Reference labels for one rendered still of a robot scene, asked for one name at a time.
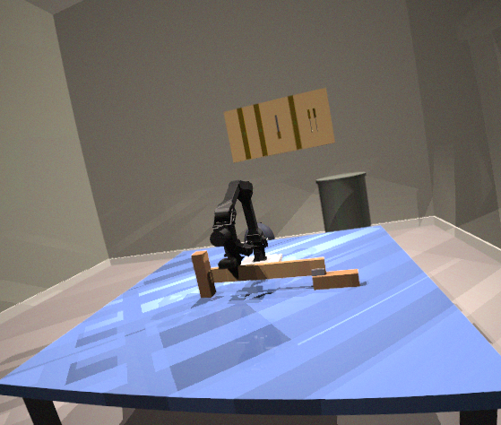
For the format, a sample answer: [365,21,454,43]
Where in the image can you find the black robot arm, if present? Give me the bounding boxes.
[210,180,268,262]

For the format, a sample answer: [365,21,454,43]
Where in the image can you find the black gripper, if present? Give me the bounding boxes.
[218,238,244,279]

